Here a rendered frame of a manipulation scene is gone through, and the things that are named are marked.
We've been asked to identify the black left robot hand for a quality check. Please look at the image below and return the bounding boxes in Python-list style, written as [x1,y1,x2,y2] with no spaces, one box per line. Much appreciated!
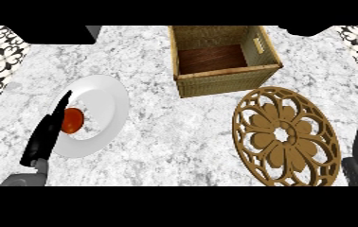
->
[17,89,74,168]

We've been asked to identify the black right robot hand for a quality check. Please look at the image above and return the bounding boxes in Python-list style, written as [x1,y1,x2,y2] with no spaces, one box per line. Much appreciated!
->
[340,156,358,187]

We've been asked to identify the brown round openwork placemat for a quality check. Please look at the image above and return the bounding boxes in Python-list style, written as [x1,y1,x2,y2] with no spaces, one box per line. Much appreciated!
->
[231,85,343,187]

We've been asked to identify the square wicker basket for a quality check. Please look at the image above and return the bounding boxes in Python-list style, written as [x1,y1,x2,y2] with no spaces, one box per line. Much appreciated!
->
[167,25,285,99]

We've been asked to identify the white round plate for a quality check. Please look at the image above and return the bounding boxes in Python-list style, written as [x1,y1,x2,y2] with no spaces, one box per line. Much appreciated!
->
[49,74,131,159]

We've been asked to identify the large black appliance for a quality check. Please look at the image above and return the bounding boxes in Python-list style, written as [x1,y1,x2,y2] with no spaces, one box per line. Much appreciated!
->
[13,25,102,45]

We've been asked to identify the small black appliance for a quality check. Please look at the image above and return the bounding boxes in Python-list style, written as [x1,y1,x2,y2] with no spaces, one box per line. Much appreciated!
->
[276,25,344,37]

